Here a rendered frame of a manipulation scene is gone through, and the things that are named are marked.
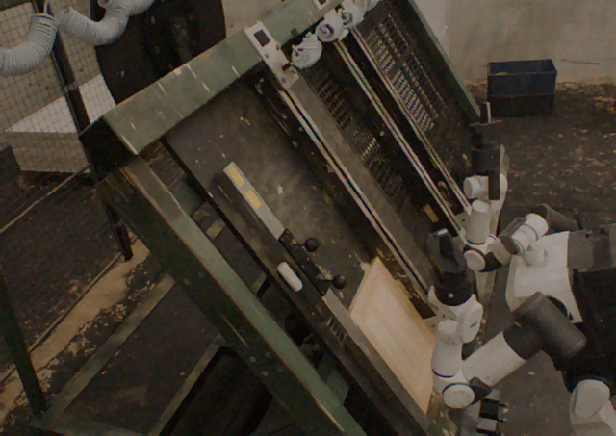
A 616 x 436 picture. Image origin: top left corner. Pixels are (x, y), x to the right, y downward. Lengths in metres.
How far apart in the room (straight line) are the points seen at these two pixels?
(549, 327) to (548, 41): 5.56
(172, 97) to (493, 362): 0.99
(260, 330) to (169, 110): 0.52
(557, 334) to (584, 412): 0.49
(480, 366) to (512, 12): 5.52
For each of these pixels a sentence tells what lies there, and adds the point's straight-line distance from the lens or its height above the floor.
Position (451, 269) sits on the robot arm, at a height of 1.57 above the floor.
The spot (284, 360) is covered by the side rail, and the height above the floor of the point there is 1.37.
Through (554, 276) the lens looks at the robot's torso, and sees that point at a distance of 1.60.
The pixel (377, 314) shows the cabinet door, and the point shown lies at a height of 1.16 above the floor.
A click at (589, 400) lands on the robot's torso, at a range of 1.90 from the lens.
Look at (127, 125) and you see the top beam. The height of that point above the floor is 1.93.
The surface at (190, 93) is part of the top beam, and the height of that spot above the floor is 1.91.
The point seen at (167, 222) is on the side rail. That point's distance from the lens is 1.24.
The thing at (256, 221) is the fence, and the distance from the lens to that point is 1.46.
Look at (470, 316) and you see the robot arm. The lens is 1.39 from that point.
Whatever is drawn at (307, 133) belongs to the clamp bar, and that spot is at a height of 1.66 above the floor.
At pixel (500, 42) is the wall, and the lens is 6.85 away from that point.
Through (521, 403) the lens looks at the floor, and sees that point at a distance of 3.09.
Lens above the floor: 2.33
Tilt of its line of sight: 31 degrees down
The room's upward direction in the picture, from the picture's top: 8 degrees counter-clockwise
